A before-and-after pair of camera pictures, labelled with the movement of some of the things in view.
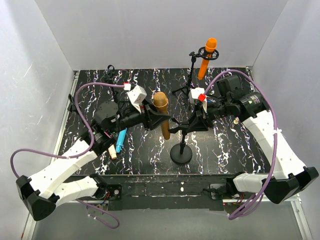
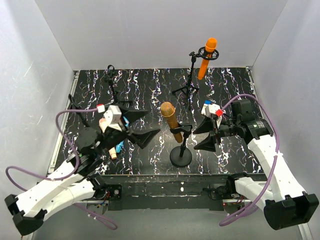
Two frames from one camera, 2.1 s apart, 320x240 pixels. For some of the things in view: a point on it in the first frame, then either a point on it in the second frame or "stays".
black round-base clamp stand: [181, 154] stays
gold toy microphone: [160, 101] to [167, 110]
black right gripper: [202, 119] to [214, 132]
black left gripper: [147, 117] to [128, 128]
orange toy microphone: [210, 46] stays
